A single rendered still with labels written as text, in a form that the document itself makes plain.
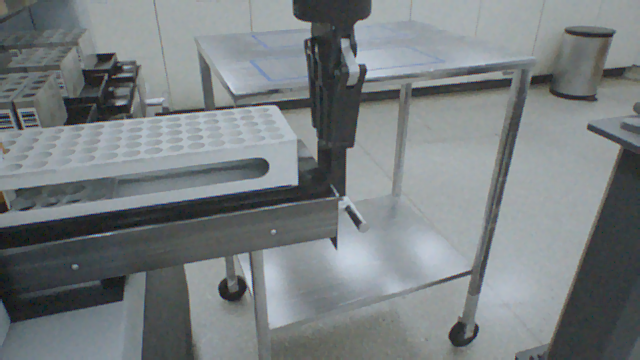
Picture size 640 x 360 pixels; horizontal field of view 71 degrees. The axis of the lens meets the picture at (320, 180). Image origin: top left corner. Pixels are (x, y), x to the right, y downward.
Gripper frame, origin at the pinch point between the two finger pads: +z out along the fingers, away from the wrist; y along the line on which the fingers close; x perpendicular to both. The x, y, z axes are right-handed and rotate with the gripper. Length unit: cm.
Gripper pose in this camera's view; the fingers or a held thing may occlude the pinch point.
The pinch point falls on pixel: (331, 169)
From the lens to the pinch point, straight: 50.8
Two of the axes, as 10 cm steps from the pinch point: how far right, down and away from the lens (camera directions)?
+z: 0.1, 8.7, 4.9
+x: 9.6, -1.5, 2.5
